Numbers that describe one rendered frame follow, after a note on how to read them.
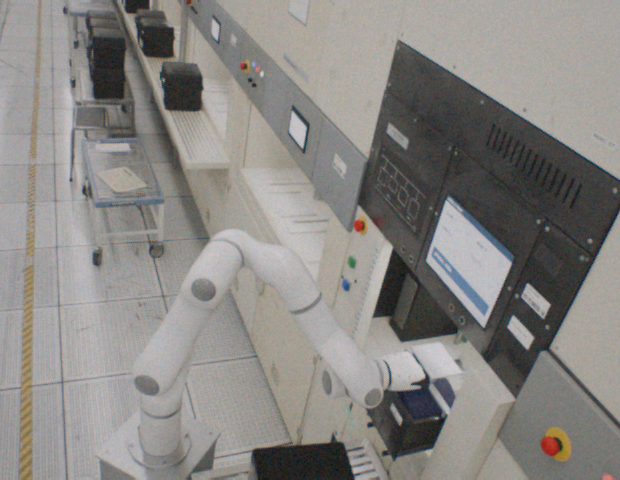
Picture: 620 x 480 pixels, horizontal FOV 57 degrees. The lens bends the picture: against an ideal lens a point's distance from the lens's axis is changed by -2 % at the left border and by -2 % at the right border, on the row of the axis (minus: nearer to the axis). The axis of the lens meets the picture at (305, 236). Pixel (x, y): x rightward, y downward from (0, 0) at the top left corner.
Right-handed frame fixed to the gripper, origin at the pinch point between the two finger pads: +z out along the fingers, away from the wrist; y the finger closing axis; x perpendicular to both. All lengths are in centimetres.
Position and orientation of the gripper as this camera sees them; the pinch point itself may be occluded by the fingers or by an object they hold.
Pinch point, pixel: (432, 365)
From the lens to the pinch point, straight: 166.1
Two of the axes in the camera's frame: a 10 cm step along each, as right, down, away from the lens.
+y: 3.4, 5.6, -7.6
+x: 1.7, -8.3, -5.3
